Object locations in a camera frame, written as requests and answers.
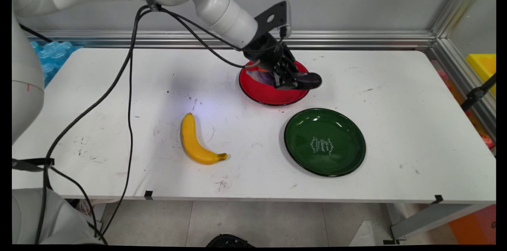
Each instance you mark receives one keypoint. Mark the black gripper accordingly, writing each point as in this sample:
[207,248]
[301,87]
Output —
[266,51]

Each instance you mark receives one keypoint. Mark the purple eggplant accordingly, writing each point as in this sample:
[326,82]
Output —
[309,80]

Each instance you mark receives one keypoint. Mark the red round plate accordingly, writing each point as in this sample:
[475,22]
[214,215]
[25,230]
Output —
[263,94]

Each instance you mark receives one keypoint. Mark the green round plate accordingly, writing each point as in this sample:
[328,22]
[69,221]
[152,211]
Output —
[324,124]

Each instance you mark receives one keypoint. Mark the yellow banana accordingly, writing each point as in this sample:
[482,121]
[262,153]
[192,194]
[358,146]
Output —
[192,142]

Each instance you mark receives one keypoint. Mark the black round floor object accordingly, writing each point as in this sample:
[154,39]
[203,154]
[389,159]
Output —
[229,241]

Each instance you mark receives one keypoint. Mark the black tape piece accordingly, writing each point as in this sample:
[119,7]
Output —
[438,199]
[148,194]

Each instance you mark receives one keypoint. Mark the yellow plastic box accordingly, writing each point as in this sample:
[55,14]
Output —
[484,67]

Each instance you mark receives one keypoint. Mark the grey table leg brace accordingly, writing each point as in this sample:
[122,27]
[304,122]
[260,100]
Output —
[431,219]

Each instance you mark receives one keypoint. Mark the blue bubble wrap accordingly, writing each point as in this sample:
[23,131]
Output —
[53,57]

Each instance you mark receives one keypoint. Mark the orange box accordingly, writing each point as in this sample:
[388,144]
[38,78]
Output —
[475,225]

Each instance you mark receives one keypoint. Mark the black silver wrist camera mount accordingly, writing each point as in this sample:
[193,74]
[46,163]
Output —
[274,17]

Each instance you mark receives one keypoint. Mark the aluminium horizontal frame rail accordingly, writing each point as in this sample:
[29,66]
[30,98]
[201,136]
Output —
[356,40]

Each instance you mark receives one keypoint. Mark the aluminium side frame rail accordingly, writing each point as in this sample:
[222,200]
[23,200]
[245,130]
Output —
[463,80]

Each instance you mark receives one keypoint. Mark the aluminium frame post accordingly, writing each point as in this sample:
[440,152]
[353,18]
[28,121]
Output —
[461,3]

